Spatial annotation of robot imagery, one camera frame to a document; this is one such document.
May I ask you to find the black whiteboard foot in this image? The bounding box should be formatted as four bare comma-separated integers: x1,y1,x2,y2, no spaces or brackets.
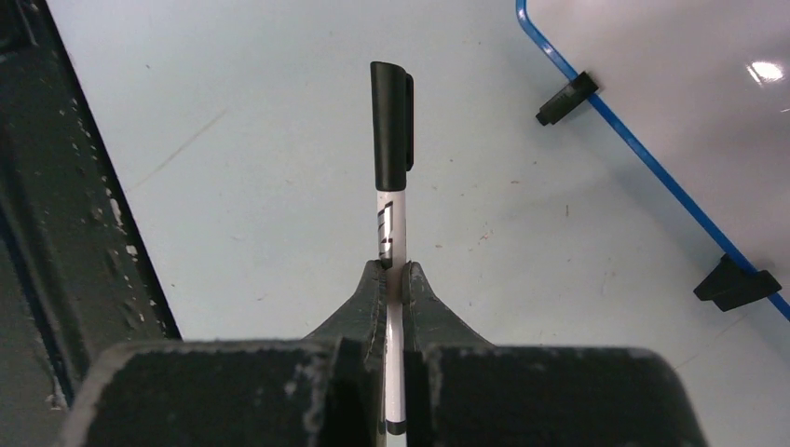
693,254,782,312
536,72,600,126

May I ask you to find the white whiteboard marker pen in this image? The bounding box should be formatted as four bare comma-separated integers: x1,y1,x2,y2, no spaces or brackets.
376,191,407,440

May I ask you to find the black whiteboard foot left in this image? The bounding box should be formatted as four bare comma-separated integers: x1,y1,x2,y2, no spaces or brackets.
536,72,600,126

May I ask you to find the black whiteboard foot right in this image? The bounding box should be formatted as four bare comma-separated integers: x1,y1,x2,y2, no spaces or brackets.
693,254,782,312

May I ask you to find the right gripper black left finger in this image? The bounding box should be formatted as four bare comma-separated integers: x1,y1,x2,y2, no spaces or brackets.
58,261,386,446

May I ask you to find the blue framed whiteboard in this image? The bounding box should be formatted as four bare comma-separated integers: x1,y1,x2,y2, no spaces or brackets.
515,1,789,315

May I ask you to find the black marker cap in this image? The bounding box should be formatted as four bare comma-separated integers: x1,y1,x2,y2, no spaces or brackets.
370,61,415,192

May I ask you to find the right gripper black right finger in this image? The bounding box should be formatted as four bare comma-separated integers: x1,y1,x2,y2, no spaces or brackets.
402,262,706,446

